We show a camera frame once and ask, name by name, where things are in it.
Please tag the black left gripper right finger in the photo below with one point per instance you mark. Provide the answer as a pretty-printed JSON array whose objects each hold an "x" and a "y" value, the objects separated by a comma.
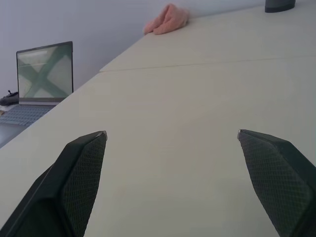
[{"x": 279, "y": 182}]

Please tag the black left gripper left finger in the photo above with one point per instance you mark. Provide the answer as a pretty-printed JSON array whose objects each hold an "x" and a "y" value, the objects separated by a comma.
[{"x": 61, "y": 187}]

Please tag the dark grey pouch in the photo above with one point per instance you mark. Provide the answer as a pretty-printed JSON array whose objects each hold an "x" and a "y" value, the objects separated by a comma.
[{"x": 10, "y": 98}]

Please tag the grey open laptop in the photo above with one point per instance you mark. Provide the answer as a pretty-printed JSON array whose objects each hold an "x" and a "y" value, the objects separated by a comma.
[{"x": 44, "y": 71}]

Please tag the pink fluffy cloth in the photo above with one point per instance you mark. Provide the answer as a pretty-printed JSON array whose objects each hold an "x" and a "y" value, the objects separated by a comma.
[{"x": 170, "y": 19}]

